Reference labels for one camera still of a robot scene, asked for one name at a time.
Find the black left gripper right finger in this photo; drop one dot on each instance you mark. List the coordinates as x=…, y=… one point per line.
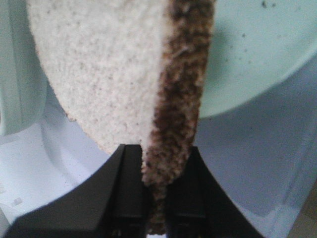
x=197, y=207

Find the light green round plate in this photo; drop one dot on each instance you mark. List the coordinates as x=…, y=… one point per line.
x=256, y=45

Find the bread slice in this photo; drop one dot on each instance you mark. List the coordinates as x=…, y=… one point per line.
x=129, y=72

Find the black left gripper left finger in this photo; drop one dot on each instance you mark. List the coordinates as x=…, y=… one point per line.
x=111, y=203

